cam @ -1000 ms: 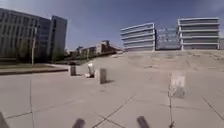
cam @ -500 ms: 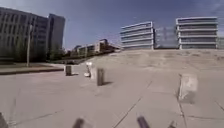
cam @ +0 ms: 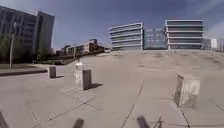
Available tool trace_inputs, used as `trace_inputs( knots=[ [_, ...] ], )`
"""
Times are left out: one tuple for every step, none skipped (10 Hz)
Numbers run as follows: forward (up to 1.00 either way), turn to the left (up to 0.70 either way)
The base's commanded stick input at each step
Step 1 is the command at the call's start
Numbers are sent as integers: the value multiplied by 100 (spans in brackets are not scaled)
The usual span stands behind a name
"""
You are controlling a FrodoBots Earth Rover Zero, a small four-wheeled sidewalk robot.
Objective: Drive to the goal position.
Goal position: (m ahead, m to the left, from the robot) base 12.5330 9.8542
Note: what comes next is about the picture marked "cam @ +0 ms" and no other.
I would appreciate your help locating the row of trees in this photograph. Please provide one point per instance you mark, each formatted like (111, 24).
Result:
(20, 53)

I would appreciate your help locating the wide white banded building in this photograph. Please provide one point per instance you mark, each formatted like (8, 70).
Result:
(184, 34)

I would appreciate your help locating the small stone block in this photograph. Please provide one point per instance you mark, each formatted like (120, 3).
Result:
(52, 72)

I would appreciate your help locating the robot's own part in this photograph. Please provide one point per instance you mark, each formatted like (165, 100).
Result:
(78, 123)
(143, 122)

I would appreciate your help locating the wide stone stairs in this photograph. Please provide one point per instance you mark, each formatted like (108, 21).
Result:
(166, 58)

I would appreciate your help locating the grey pole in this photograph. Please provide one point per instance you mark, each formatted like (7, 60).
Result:
(11, 50)

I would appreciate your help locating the wide pale stone block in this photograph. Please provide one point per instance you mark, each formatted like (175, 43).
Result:
(187, 91)

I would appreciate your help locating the grey stone slab plaza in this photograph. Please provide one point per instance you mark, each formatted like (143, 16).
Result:
(126, 86)

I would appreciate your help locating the dark kerb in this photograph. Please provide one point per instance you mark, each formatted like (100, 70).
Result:
(23, 72)

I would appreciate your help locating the low tan building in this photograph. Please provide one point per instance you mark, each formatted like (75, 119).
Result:
(85, 47)

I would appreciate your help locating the grass strip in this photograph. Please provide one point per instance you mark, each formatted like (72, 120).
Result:
(16, 66)

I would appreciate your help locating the large grey office building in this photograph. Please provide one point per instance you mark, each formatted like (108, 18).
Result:
(23, 30)

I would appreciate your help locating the glass fronted building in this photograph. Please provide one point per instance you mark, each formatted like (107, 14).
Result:
(155, 39)

